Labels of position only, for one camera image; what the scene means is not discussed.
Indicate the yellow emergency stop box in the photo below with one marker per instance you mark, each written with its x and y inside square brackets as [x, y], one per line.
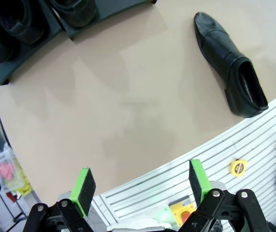
[177, 211]

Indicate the black buckle leather shoe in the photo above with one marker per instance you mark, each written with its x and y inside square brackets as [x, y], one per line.
[75, 12]

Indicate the small yellow tape measure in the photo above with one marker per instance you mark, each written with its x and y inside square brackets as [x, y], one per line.
[238, 168]

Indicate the black metal shoe stand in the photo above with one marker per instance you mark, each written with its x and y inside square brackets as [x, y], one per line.
[19, 62]
[108, 9]

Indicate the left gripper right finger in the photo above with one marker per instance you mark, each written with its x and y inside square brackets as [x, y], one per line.
[200, 183]

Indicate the black pointed dress shoe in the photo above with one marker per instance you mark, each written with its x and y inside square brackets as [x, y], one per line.
[224, 60]

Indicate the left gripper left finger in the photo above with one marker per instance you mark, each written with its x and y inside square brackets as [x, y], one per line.
[79, 193]

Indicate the clear plastic bag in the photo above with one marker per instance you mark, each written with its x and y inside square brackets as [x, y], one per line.
[4, 169]

